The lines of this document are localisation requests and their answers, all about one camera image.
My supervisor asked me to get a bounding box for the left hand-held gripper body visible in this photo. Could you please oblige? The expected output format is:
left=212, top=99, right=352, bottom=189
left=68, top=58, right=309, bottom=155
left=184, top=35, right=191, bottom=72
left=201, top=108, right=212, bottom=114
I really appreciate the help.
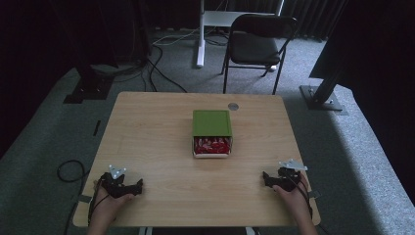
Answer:
left=98, top=164, right=132, bottom=199

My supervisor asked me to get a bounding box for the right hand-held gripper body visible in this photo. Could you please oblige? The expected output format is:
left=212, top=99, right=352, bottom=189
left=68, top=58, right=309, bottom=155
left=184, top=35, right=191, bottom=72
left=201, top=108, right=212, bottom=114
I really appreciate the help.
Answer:
left=269, top=158, right=308, bottom=193

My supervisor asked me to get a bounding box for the row of red packets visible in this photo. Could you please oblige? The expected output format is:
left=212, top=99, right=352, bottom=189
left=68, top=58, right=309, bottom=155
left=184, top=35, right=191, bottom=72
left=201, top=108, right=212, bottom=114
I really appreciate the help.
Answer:
left=194, top=136, right=232, bottom=155

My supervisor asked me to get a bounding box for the green box sleeve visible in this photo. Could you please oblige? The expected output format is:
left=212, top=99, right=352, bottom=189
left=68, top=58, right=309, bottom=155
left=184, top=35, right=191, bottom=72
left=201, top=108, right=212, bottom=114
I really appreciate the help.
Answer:
left=191, top=109, right=234, bottom=138

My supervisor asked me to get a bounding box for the person's left hand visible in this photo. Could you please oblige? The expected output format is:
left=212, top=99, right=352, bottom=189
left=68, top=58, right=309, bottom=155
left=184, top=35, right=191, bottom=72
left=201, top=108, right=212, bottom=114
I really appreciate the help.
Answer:
left=93, top=182, right=135, bottom=223

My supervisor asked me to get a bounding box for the person's right hand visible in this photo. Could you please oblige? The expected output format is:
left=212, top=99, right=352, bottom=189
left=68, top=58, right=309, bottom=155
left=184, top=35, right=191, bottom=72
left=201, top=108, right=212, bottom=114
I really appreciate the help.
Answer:
left=271, top=173, right=310, bottom=214

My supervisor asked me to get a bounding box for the black metal stand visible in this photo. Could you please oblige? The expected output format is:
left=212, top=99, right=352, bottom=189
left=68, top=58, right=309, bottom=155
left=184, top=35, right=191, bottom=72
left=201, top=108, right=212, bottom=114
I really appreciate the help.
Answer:
left=63, top=0, right=115, bottom=105
left=299, top=0, right=415, bottom=116

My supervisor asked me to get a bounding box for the black folding chair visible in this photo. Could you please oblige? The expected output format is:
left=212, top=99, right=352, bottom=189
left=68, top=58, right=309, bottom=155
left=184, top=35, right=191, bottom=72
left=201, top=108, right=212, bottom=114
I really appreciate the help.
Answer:
left=220, top=13, right=299, bottom=96

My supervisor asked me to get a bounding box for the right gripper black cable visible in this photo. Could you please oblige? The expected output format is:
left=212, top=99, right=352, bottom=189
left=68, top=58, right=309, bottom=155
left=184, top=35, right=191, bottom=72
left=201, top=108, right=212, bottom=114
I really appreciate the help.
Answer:
left=287, top=175, right=314, bottom=220

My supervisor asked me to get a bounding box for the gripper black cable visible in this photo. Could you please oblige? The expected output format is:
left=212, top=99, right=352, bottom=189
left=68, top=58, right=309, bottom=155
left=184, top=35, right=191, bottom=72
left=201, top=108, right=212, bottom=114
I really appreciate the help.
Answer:
left=87, top=177, right=111, bottom=227
left=287, top=175, right=314, bottom=220

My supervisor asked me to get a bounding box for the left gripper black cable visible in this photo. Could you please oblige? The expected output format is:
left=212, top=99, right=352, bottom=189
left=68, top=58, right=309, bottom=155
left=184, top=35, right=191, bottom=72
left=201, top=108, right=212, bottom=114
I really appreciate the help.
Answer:
left=87, top=177, right=111, bottom=227

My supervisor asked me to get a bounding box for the black looped floor cable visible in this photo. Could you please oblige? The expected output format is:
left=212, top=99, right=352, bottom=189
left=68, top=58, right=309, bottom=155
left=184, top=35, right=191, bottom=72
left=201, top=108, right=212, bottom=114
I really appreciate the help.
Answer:
left=56, top=159, right=87, bottom=183

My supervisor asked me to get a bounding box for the white floor cable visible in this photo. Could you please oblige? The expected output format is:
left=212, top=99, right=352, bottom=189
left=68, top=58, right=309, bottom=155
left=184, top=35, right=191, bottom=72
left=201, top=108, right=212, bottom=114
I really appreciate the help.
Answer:
left=152, top=26, right=201, bottom=47

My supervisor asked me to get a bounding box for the white desk frame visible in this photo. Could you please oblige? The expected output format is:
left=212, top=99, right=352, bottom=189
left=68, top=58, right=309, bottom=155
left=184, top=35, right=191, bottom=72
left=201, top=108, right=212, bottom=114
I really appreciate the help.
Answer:
left=195, top=0, right=286, bottom=69

